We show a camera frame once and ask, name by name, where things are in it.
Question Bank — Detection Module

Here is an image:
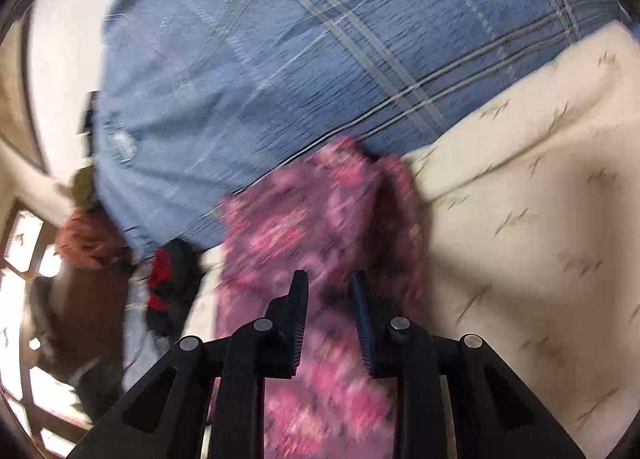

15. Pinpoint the pink floral small garment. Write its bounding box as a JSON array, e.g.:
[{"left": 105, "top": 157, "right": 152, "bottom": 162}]
[{"left": 207, "top": 136, "right": 428, "bottom": 459}]

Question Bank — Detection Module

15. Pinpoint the black object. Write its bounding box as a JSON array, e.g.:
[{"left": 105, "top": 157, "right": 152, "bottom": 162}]
[{"left": 77, "top": 92, "right": 104, "bottom": 160}]

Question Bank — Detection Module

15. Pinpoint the blue plaid blanket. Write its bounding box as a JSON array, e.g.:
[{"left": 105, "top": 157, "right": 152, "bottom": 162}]
[{"left": 95, "top": 0, "right": 637, "bottom": 262}]

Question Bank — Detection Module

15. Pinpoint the lattice window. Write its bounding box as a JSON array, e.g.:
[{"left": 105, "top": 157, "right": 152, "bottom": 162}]
[{"left": 0, "top": 196, "right": 96, "bottom": 459}]

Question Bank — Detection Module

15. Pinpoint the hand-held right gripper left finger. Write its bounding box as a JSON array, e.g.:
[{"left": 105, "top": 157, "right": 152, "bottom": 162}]
[{"left": 65, "top": 269, "right": 310, "bottom": 459}]

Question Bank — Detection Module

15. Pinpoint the olive green cloth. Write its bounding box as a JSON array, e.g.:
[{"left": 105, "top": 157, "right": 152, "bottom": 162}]
[{"left": 67, "top": 166, "right": 106, "bottom": 214}]

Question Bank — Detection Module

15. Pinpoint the cream leaf print bedsheet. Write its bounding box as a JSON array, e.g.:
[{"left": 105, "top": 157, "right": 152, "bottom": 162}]
[{"left": 182, "top": 22, "right": 640, "bottom": 459}]

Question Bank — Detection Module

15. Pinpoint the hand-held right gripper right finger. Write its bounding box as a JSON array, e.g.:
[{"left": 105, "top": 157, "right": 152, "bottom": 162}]
[{"left": 348, "top": 271, "right": 586, "bottom": 459}]

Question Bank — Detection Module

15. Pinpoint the brown wooden furniture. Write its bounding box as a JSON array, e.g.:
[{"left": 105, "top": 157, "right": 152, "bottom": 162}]
[{"left": 30, "top": 259, "right": 132, "bottom": 392}]

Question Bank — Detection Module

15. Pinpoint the orange cloth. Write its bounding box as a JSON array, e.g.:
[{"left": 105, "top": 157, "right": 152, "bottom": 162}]
[{"left": 54, "top": 206, "right": 132, "bottom": 271}]

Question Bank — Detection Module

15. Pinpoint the red and black garment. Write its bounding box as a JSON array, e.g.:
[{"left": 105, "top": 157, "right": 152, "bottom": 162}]
[{"left": 145, "top": 238, "right": 206, "bottom": 336}]

